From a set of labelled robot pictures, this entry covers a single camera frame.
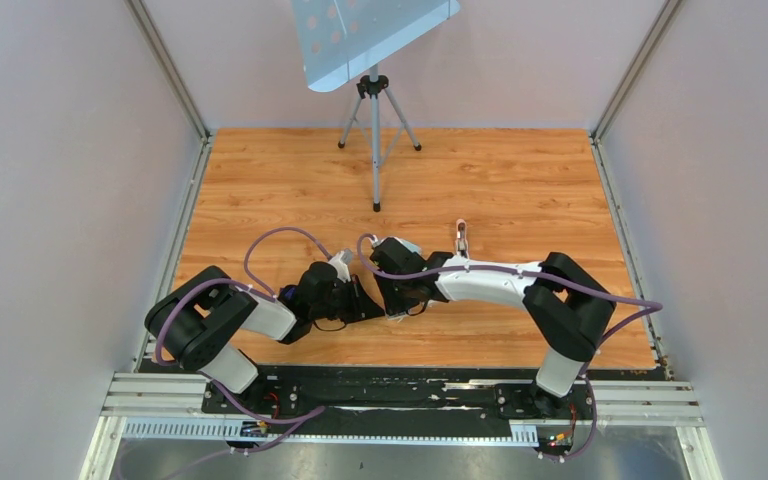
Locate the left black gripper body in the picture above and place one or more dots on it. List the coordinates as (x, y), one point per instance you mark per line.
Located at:
(345, 301)

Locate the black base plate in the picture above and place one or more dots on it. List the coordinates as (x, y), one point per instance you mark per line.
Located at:
(371, 400)

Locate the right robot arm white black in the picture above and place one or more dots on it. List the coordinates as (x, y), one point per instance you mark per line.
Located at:
(569, 307)

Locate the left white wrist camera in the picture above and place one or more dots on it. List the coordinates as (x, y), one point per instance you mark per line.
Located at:
(340, 262)

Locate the light blue perforated board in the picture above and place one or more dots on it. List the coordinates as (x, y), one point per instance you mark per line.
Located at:
(340, 40)

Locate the grey tripod stand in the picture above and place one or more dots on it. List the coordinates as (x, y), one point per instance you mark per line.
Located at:
(370, 88)

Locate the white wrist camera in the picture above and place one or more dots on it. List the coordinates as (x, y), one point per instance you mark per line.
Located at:
(408, 246)
(340, 262)

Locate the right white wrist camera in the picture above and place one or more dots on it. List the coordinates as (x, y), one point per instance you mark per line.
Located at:
(408, 246)

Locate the white slotted cable duct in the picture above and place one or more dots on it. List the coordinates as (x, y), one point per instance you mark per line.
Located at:
(236, 431)

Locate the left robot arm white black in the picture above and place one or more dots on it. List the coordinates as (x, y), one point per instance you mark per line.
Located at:
(196, 322)

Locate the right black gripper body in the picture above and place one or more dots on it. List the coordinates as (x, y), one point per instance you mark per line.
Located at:
(396, 296)

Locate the purple green toy brick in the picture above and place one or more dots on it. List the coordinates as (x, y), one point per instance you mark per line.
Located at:
(287, 293)

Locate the pink staple remover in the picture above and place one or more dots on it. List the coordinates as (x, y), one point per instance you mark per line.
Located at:
(461, 240)

